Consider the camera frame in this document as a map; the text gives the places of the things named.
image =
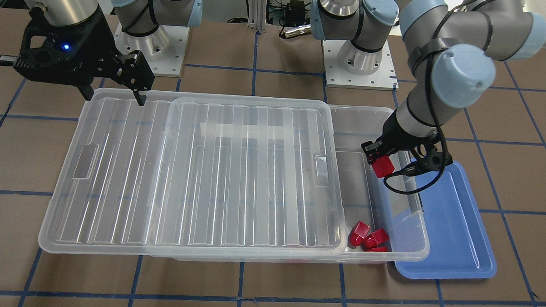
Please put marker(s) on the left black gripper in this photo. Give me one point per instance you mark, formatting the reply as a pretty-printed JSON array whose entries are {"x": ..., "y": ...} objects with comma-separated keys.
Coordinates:
[{"x": 398, "y": 136}]

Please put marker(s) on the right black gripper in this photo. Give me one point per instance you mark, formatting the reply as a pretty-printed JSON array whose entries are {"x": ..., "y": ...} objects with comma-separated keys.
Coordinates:
[{"x": 100, "y": 44}]

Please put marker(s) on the red block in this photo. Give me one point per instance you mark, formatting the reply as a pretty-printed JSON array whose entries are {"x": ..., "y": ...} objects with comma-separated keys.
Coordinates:
[
  {"x": 377, "y": 238},
  {"x": 377, "y": 249},
  {"x": 358, "y": 234},
  {"x": 383, "y": 166}
]

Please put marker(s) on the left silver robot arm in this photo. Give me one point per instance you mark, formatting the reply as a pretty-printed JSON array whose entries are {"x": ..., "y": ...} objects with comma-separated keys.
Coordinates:
[{"x": 451, "y": 54}]

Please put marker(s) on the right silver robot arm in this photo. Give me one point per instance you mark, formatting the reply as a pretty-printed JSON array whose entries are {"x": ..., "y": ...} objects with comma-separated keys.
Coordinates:
[{"x": 138, "y": 18}]

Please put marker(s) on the clear plastic storage box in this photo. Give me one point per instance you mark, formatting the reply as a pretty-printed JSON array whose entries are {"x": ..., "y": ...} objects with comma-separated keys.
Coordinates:
[{"x": 258, "y": 183}]

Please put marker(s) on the clear plastic box lid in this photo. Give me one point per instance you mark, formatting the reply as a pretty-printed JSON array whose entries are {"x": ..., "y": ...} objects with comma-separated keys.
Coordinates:
[{"x": 106, "y": 195}]

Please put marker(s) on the blue plastic tray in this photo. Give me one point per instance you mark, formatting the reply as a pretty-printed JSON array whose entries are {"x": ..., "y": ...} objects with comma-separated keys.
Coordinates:
[{"x": 442, "y": 233}]

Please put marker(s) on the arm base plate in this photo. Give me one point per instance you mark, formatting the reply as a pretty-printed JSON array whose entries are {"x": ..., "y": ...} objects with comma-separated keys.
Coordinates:
[
  {"x": 347, "y": 67},
  {"x": 164, "y": 50}
]

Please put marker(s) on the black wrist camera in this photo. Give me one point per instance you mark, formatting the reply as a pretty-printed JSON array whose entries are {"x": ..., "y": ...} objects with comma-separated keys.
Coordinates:
[{"x": 432, "y": 161}]

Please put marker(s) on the aluminium frame post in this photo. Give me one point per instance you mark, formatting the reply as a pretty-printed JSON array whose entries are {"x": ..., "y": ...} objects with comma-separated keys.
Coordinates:
[{"x": 256, "y": 15}]

